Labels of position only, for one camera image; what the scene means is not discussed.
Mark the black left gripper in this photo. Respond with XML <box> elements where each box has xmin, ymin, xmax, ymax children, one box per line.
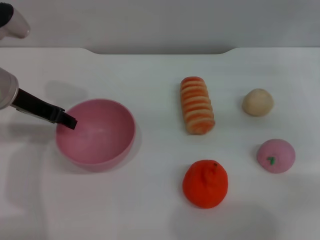
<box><xmin>11</xmin><ymin>88</ymin><xmax>79</xmax><ymax>131</ymax></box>

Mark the beige round bun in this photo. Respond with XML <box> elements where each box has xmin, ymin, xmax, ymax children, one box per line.
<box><xmin>241</xmin><ymin>87</ymin><xmax>275</xmax><ymax>117</ymax></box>

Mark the orange tangerine toy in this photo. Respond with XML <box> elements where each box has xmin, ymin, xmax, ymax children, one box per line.
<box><xmin>182</xmin><ymin>159</ymin><xmax>229</xmax><ymax>209</ymax></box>

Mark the orange striped bread roll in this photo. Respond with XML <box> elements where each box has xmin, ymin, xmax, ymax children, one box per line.
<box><xmin>180</xmin><ymin>76</ymin><xmax>216</xmax><ymax>136</ymax></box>

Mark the pink peach toy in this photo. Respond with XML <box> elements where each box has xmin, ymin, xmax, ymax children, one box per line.
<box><xmin>256</xmin><ymin>138</ymin><xmax>296</xmax><ymax>174</ymax></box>

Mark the pink plastic bowl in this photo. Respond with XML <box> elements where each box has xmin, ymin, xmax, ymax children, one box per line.
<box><xmin>55</xmin><ymin>98</ymin><xmax>137</xmax><ymax>173</ymax></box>

